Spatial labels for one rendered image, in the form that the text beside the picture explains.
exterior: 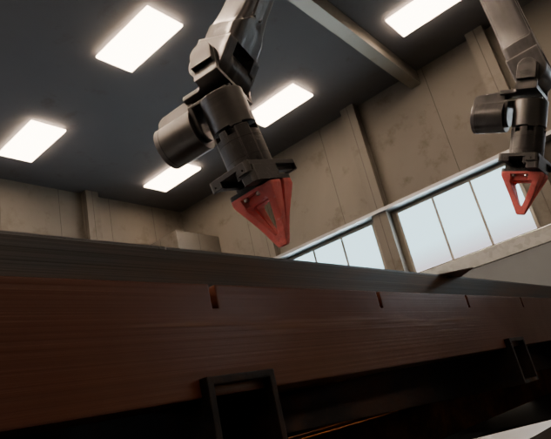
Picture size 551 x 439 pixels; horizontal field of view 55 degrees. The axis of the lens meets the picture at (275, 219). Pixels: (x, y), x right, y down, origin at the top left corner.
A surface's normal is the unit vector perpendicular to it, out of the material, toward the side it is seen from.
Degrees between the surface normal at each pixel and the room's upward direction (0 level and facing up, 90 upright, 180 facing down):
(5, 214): 90
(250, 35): 115
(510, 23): 87
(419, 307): 90
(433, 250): 90
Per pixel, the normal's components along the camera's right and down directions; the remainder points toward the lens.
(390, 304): 0.72, -0.39
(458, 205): -0.64, -0.14
